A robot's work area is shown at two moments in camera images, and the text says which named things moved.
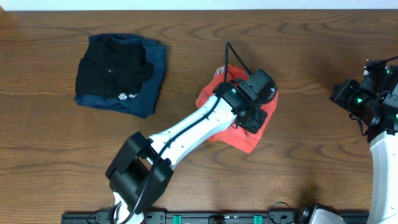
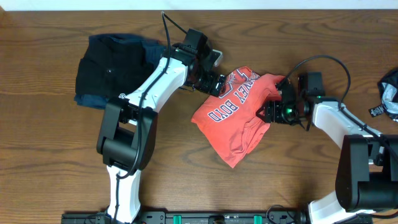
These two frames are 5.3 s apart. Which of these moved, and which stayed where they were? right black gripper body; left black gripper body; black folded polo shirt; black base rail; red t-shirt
Moved: left black gripper body; red t-shirt; right black gripper body
Stayed: black base rail; black folded polo shirt
